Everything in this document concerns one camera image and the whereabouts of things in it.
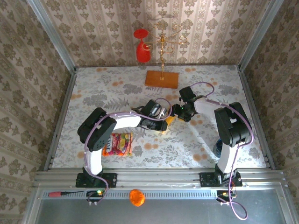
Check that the orange mesh ball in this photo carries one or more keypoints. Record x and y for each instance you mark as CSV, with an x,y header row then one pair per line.
x,y
137,198

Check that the orange candy bag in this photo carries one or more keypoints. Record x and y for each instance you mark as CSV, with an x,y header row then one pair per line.
x,y
121,144

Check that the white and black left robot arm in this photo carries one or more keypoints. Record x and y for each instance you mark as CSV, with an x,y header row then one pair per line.
x,y
98,133

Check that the gold glass rack wooden base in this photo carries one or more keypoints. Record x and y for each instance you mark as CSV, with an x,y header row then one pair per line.
x,y
161,80

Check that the red wine glass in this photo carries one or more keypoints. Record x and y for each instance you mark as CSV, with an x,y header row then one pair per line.
x,y
142,53

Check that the black controller board with LED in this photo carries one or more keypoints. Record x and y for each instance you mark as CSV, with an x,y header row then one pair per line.
x,y
223,194
94,194

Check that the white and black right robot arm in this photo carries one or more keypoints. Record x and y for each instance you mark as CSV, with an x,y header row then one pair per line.
x,y
234,127

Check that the blue cup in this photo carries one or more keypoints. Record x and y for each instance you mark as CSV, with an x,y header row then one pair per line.
x,y
217,149

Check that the aluminium frame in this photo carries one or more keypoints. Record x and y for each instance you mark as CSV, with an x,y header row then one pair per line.
x,y
60,51

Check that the floral tablecloth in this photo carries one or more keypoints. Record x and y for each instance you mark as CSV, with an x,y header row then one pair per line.
x,y
182,144

